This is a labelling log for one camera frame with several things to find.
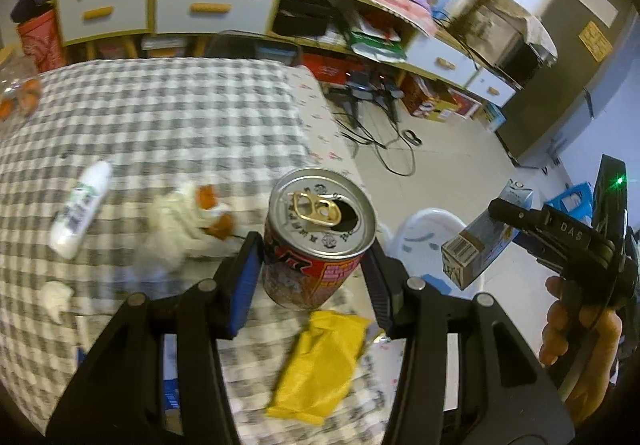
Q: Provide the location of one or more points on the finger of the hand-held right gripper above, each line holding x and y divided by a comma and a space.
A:
547, 252
530, 215

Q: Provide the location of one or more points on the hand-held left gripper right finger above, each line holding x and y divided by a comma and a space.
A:
377, 290

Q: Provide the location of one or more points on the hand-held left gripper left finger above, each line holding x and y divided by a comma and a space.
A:
245, 275

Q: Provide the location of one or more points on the milk carton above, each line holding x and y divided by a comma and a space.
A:
480, 245

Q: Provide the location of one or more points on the red drink can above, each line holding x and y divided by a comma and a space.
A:
310, 275

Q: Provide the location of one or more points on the white plastic basin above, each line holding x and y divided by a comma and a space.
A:
425, 225

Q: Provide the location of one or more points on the white tissue wad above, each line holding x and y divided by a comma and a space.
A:
170, 220

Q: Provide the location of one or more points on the yellow snack wrapper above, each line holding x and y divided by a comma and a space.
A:
315, 365

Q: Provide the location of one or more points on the person's right hand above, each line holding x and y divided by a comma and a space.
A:
595, 365

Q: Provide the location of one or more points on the blue plastic stool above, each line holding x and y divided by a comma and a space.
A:
575, 197

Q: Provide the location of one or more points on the orange peel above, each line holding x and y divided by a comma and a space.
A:
207, 200

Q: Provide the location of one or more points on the small blue cardboard box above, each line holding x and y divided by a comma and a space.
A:
494, 117

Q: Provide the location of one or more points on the grey cabinet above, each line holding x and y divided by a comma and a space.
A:
560, 90

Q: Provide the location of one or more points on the red white cardboard box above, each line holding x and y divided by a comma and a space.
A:
462, 105

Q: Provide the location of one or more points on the red yellow cardboard box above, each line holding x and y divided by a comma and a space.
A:
422, 100

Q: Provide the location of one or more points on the cloth-covered black appliance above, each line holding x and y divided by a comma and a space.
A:
515, 50

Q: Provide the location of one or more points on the yellow paper notice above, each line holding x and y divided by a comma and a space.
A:
596, 40

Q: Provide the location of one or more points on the floral bed sheet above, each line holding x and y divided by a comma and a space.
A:
320, 125

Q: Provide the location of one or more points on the white plastic bottle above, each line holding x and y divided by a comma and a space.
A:
80, 210

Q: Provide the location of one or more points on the grey white checked blanket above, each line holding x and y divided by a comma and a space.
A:
150, 125

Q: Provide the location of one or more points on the long yellow desk with drawers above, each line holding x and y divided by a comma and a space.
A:
440, 60

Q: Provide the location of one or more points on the small crumpled tissue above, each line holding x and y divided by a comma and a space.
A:
55, 300

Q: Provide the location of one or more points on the black stand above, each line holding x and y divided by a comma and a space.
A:
365, 92

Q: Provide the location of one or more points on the white paper notice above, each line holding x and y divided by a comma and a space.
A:
600, 4

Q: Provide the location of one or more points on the black chair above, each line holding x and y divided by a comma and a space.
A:
270, 52

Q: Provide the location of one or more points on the green plastic bag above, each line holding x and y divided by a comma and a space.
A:
375, 45

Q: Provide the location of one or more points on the black box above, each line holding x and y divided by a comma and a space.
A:
300, 17

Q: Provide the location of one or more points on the bag of oranges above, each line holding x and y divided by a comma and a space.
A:
27, 95

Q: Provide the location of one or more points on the red bag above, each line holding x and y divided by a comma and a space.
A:
40, 45

